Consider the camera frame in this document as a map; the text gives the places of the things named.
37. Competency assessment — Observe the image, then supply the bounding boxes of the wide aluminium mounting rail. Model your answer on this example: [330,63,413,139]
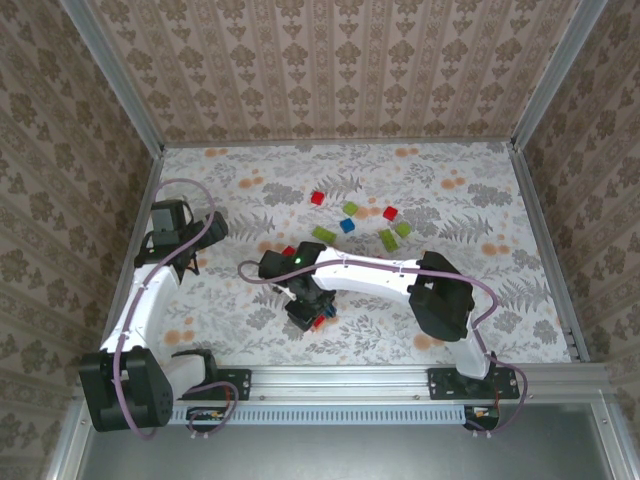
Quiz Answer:
[74,363,614,401]

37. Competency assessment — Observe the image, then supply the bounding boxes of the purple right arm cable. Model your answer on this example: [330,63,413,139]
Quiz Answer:
[237,257,529,440]

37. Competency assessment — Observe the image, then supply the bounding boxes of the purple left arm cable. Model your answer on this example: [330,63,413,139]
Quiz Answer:
[113,178,240,441]

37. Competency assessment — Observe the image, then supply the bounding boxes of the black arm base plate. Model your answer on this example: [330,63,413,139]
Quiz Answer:
[427,367,521,401]
[172,368,253,401]

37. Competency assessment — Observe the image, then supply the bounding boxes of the aluminium table edge rail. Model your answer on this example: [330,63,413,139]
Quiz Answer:
[162,137,514,150]
[507,142,594,364]
[94,149,166,366]

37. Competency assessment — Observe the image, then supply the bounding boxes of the grey slotted cable duct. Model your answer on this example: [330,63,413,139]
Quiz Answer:
[169,403,469,426]

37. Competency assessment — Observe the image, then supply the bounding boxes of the aluminium frame post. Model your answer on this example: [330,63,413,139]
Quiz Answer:
[509,0,609,151]
[58,0,166,159]

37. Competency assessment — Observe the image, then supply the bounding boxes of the small black electronics board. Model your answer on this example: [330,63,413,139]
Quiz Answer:
[185,405,227,434]
[463,404,501,432]

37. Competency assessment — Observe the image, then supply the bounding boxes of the grey metal panel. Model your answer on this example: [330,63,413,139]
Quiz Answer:
[74,424,616,480]

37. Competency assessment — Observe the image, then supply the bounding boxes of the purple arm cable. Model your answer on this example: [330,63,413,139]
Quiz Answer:
[237,257,529,440]
[113,178,240,441]

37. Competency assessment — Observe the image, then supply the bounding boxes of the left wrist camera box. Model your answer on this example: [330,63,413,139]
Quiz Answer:
[150,199,195,234]

